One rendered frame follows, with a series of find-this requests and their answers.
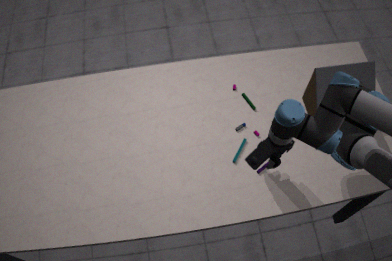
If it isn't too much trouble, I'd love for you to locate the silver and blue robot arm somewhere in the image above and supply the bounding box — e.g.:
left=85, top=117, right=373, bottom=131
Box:
left=245, top=71, right=392, bottom=189

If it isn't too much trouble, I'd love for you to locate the purple rod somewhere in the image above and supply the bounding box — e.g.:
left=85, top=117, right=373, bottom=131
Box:
left=257, top=161, right=269, bottom=174

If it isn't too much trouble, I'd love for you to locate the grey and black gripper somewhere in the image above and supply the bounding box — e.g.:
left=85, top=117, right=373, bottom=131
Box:
left=266, top=134, right=295, bottom=169

